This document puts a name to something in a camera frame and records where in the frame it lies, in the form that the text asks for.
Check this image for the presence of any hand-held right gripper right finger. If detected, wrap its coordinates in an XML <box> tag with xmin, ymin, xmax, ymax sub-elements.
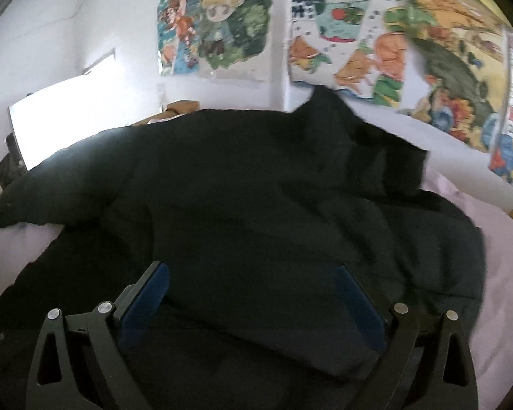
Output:
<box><xmin>333</xmin><ymin>264</ymin><xmax>479</xmax><ymax>410</ymax></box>

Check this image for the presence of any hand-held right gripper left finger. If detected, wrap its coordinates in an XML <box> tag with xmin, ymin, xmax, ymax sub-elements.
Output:
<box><xmin>26</xmin><ymin>260</ymin><xmax>172</xmax><ymax>410</ymax></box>

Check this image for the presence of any black jacket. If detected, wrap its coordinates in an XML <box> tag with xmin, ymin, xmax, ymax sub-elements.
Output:
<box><xmin>0</xmin><ymin>85</ymin><xmax>487</xmax><ymax>410</ymax></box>

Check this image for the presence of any pink bed sheet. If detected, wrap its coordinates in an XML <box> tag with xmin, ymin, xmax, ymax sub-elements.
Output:
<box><xmin>0</xmin><ymin>98</ymin><xmax>513</xmax><ymax>410</ymax></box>

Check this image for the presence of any wooden bed frame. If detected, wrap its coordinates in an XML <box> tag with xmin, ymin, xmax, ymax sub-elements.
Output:
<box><xmin>132</xmin><ymin>100</ymin><xmax>202</xmax><ymax>127</ymax></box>

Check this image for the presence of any dark fish wall poster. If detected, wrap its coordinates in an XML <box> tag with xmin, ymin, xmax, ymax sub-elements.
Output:
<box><xmin>398</xmin><ymin>0</ymin><xmax>513</xmax><ymax>153</ymax></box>

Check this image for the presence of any orange fruit wall poster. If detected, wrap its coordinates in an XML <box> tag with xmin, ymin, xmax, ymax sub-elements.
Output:
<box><xmin>288</xmin><ymin>0</ymin><xmax>412</xmax><ymax>108</ymax></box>

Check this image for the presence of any cartoon character wall poster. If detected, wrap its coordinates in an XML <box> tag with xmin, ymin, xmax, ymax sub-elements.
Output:
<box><xmin>156</xmin><ymin>0</ymin><xmax>279</xmax><ymax>83</ymax></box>

